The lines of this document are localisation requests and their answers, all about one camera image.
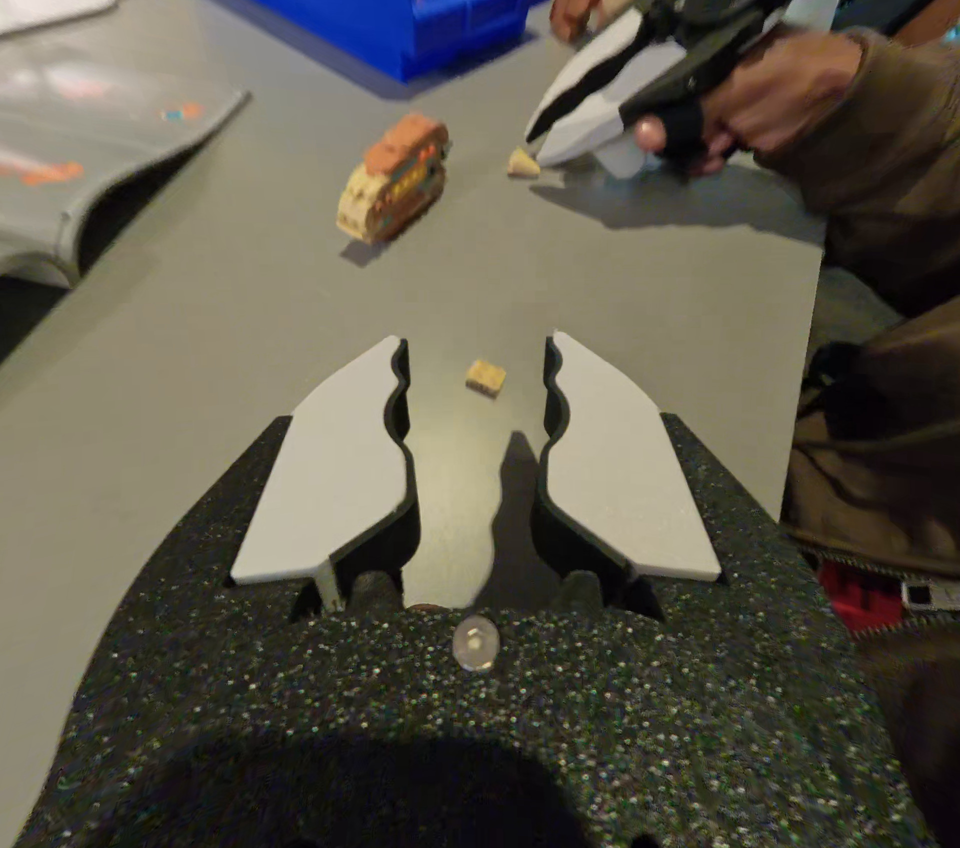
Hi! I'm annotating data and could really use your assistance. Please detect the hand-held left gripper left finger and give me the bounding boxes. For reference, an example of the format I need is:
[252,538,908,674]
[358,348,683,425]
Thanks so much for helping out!
[230,334,421,613]

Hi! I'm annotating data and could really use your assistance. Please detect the person's right forearm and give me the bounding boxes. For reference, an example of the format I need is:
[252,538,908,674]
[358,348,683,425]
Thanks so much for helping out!
[757,26,960,317]

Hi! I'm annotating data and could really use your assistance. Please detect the person's right hand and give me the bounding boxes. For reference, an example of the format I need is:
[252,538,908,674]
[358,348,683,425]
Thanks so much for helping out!
[633,29,864,180]

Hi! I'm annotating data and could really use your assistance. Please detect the grey instruction booklet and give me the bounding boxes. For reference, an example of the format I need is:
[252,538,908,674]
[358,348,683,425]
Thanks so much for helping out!
[0,56,251,289]

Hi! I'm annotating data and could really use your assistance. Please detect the brown toy brick assembly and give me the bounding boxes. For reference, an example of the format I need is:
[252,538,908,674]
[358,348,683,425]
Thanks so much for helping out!
[336,113,450,246]

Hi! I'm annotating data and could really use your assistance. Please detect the grey desk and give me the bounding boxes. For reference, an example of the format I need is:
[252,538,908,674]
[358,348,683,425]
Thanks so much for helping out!
[0,0,826,848]

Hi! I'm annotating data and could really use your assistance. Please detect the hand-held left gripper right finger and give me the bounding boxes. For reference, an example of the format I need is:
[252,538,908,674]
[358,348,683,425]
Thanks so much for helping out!
[534,330,723,583]

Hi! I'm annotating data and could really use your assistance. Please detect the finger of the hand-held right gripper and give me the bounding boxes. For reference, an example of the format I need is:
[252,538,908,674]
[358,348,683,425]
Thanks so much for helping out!
[536,49,687,168]
[525,6,648,144]

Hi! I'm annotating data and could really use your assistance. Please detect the small square toy brick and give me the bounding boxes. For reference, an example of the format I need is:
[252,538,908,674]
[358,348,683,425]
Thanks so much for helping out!
[464,358,508,401]

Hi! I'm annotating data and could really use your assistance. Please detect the person's brown jacket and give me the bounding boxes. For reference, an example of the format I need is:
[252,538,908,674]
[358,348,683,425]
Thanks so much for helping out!
[780,296,960,848]

